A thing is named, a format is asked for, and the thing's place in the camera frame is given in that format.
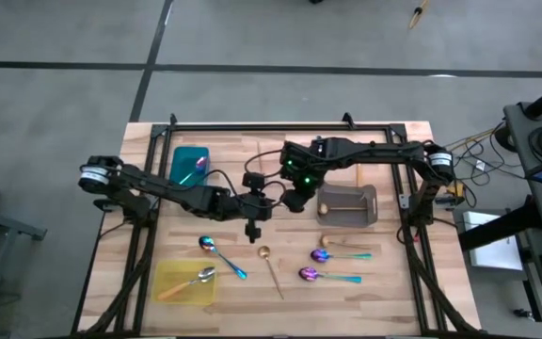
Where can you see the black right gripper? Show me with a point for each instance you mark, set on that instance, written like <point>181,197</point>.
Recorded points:
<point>306,179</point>

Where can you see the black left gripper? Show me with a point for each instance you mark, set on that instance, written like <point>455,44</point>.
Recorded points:
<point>252,207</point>

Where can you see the iridescent rainbow spoon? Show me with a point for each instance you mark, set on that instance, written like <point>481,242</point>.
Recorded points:
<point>307,274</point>
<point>319,255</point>
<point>200,163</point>
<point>207,243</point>

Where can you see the yellow plastic bin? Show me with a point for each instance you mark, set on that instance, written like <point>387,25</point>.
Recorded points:
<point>172,273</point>

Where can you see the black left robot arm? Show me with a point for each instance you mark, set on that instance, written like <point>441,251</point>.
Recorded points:
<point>158,186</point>

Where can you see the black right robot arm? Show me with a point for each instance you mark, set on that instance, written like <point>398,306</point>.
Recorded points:
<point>374,150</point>

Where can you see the grey plastic bin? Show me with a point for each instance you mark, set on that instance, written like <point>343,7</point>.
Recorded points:
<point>346,193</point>

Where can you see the teal plastic bin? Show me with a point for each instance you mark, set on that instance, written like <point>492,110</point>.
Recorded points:
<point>184,160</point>

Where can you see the red clip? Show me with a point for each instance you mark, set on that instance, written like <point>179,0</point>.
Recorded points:
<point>414,239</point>

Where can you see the yellow connector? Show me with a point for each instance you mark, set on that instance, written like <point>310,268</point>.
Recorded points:
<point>457,190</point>

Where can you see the black stand beam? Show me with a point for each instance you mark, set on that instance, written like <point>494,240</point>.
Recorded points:
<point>497,228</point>

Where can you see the white box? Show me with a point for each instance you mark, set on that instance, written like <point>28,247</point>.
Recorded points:
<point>492,254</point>

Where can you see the grey equipment cart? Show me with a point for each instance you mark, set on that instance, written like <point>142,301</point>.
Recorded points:
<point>518,141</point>

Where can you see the grey side table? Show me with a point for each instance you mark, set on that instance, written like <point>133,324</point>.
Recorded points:
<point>3,223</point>

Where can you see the black plug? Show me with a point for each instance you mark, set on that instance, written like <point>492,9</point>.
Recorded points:
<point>522,314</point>

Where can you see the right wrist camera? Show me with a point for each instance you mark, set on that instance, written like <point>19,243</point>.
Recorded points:
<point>294,201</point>

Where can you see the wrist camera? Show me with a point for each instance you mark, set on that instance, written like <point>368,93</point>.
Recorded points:
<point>253,180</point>
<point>294,201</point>

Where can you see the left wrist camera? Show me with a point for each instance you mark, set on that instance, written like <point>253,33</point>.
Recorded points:
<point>253,180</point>

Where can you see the black aluminium table frame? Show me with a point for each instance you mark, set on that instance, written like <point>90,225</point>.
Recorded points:
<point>205,127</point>

